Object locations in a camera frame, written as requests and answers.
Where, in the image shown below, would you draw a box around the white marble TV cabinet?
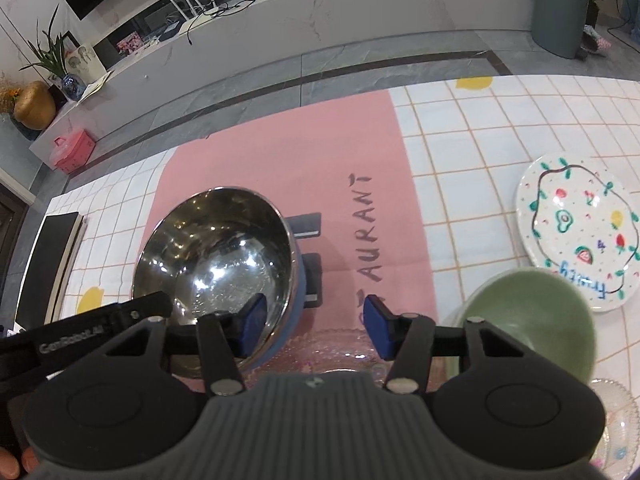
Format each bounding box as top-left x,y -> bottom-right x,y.
27,0 -> 533,171

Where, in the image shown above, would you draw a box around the grey-green trash bin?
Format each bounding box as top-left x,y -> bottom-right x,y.
530,0 -> 591,59

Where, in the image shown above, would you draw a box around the white fruit-painted plate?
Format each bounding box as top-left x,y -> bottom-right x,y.
515,152 -> 640,314

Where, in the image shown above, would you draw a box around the black flat board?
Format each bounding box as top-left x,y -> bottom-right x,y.
22,211 -> 87,327

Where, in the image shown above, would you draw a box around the framed picture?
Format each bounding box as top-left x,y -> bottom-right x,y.
64,42 -> 107,86

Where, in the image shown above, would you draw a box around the checked lemon-print tablecloth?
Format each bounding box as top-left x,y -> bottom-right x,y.
47,74 -> 640,411

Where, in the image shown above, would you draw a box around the steel bowl with blue outside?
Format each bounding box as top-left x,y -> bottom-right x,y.
130,187 -> 307,377

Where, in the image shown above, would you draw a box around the pink floral box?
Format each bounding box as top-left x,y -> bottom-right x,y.
116,32 -> 144,57

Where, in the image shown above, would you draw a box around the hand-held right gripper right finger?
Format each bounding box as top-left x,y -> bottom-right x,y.
364,296 -> 531,392

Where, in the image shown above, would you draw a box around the green ceramic bowl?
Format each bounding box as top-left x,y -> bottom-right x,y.
447,267 -> 599,386

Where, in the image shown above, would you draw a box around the clear patterned glass plate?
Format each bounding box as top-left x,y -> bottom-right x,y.
589,377 -> 640,477
250,327 -> 453,391

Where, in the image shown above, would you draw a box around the person's left hand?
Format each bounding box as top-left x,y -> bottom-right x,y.
0,447 -> 39,479

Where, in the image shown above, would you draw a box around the green plant in blue vase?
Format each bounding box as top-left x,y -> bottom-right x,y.
20,4 -> 87,102

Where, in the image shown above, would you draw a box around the pink placemat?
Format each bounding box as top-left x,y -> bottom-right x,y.
144,87 -> 437,391

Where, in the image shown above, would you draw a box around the white router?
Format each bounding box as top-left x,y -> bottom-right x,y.
169,0 -> 227,20

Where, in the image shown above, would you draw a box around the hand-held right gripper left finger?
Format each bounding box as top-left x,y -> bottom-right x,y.
102,294 -> 267,397

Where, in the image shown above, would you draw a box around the gold round vase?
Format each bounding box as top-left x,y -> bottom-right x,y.
13,81 -> 57,130

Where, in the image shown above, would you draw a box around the dried yellow flowers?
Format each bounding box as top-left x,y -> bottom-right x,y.
0,74 -> 22,115

